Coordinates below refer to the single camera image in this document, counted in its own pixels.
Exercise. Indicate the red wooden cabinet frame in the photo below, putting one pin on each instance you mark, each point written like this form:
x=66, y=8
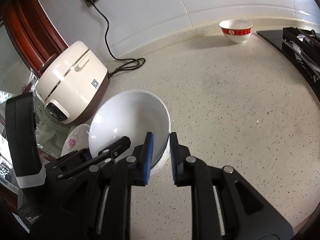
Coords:
x=32, y=33

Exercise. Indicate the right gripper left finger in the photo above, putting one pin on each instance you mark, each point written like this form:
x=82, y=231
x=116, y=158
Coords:
x=104, y=202

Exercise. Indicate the large floral white plate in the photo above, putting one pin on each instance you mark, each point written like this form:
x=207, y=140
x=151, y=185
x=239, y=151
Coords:
x=77, y=139

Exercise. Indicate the red banded white bowl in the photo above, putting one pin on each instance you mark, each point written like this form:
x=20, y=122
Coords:
x=238, y=31

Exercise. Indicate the black gas stove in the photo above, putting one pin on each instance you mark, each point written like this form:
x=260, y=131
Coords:
x=301, y=48

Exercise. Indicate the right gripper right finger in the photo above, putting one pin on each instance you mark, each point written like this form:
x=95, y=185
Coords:
x=224, y=204

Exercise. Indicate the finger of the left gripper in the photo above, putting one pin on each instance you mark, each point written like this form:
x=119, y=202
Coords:
x=110, y=149
x=86, y=155

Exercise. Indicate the cream rice cooker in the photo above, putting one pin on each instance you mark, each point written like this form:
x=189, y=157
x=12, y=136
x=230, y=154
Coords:
x=73, y=85

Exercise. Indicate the white floral bowl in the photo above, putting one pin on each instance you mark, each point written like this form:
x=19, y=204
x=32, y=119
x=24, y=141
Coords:
x=132, y=113

